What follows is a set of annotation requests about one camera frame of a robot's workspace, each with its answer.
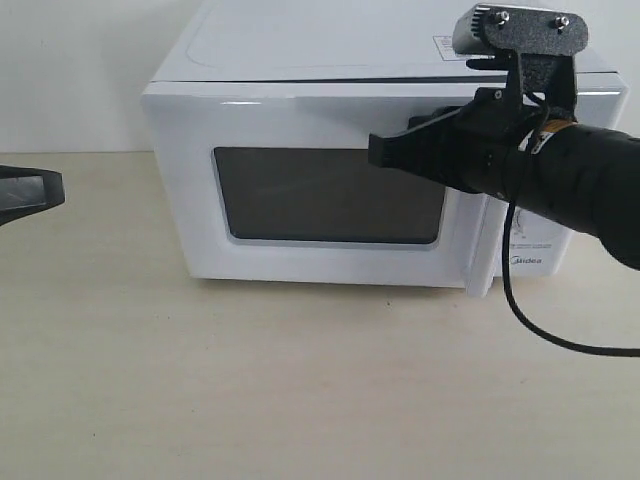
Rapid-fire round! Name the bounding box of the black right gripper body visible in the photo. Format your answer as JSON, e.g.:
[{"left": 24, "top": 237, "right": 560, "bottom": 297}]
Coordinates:
[{"left": 441, "top": 88, "right": 530, "bottom": 198}]

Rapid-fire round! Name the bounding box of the white microwave door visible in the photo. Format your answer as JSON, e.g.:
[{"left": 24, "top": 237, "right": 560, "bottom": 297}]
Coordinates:
[{"left": 141, "top": 81, "right": 505, "bottom": 297}]

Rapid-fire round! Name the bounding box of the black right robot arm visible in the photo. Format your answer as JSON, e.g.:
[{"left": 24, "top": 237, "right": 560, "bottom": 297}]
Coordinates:
[{"left": 368, "top": 88, "right": 639, "bottom": 269}]

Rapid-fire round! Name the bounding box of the white microwave oven body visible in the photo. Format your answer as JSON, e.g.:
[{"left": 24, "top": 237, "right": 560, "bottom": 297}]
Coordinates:
[{"left": 148, "top": 1, "right": 626, "bottom": 277}]

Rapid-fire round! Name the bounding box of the white and blue label sticker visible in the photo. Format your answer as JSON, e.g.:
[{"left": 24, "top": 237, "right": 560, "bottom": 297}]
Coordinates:
[{"left": 433, "top": 35, "right": 466, "bottom": 61}]

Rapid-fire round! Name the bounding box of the black camera cable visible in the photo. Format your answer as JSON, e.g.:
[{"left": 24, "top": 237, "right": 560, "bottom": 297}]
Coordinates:
[{"left": 502, "top": 92, "right": 640, "bottom": 359}]

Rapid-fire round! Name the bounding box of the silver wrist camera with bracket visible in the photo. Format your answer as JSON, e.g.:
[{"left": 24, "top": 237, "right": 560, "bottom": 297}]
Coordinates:
[{"left": 452, "top": 3, "right": 589, "bottom": 118}]

